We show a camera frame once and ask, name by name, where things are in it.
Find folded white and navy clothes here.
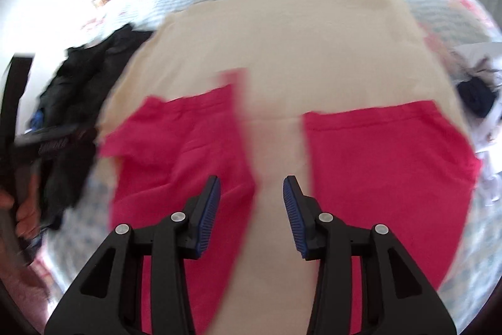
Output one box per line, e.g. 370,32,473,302
451,42,502,202

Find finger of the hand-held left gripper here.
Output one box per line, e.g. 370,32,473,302
16,125,95,159

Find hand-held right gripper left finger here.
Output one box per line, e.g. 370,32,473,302
45,175,221,335

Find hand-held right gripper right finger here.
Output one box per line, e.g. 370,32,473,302
283,175,456,335

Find person's left hand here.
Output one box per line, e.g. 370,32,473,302
16,190,43,237

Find cream and pink shirt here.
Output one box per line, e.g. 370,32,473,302
98,0,481,335

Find black clothes pile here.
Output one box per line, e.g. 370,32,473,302
25,23,158,231

